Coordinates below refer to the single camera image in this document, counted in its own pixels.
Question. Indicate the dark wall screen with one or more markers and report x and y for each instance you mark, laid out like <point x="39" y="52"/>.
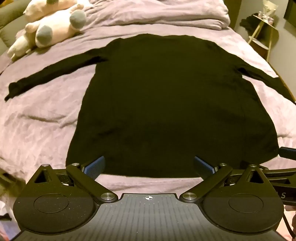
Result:
<point x="291" y="9"/>

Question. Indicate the cream plush toy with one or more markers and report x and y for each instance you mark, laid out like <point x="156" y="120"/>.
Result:
<point x="44" y="7"/>

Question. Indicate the white paper bag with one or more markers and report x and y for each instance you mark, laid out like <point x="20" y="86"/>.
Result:
<point x="268" y="7"/>

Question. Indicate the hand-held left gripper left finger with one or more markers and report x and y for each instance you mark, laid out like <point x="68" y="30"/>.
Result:
<point x="95" y="167"/>

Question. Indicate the dark cloth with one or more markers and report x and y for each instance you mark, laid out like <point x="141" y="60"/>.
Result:
<point x="248" y="24"/>

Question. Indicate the small pink figurines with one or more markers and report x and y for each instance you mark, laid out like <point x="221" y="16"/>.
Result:
<point x="266" y="17"/>

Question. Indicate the grey-green headboard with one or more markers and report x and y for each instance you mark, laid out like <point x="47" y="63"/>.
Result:
<point x="10" y="18"/>

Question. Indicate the black long-sleeved sweater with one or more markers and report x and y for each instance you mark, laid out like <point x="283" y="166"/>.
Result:
<point x="166" y="104"/>

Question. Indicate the purple duvet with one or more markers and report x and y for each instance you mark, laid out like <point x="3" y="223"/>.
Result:
<point x="161" y="14"/>

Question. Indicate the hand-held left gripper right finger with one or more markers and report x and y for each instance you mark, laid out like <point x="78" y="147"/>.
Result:
<point x="203" y="167"/>

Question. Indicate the white plush toy grey paws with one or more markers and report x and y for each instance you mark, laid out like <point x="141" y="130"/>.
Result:
<point x="57" y="26"/>

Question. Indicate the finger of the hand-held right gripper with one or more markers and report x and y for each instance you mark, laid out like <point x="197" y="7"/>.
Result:
<point x="281" y="174"/>
<point x="288" y="153"/>

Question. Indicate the purple bed sheet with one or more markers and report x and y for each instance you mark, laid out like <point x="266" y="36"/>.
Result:
<point x="46" y="115"/>

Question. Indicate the yellow side table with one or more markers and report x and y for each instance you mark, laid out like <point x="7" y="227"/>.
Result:
<point x="266" y="34"/>

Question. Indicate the small white plush toy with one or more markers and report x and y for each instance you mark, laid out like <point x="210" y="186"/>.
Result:
<point x="19" y="45"/>

